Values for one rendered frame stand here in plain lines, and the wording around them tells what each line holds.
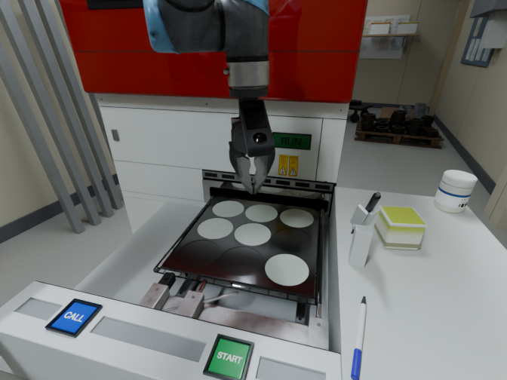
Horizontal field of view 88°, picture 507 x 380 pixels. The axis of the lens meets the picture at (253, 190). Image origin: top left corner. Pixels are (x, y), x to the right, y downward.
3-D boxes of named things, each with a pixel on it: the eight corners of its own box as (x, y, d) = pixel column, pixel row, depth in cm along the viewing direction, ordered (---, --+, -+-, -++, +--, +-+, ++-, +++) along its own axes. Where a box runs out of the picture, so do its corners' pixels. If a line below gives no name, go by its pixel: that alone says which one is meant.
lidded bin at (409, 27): (414, 35, 597) (417, 22, 587) (416, 34, 570) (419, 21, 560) (395, 35, 611) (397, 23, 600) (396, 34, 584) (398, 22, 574)
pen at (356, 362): (361, 293, 45) (351, 374, 34) (367, 295, 44) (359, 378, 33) (361, 297, 45) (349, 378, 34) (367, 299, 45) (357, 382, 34)
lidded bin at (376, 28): (388, 35, 616) (390, 23, 606) (388, 34, 589) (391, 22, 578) (369, 35, 631) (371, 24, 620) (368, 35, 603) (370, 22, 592)
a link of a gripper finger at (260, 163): (264, 183, 61) (263, 144, 57) (268, 194, 56) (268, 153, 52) (250, 184, 61) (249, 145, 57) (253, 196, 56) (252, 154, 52)
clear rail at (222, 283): (155, 269, 62) (155, 265, 61) (321, 302, 53) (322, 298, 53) (152, 274, 60) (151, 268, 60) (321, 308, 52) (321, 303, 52)
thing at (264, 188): (206, 200, 98) (204, 177, 94) (327, 216, 89) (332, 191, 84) (204, 203, 97) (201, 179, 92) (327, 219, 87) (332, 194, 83)
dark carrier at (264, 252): (216, 197, 91) (216, 196, 90) (319, 210, 83) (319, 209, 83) (162, 268, 61) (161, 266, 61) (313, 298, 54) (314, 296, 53)
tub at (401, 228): (372, 229, 63) (378, 204, 60) (404, 231, 62) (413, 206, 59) (382, 249, 56) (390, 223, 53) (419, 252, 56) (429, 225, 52)
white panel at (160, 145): (126, 193, 109) (100, 90, 91) (330, 220, 92) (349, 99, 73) (121, 196, 107) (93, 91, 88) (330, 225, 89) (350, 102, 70)
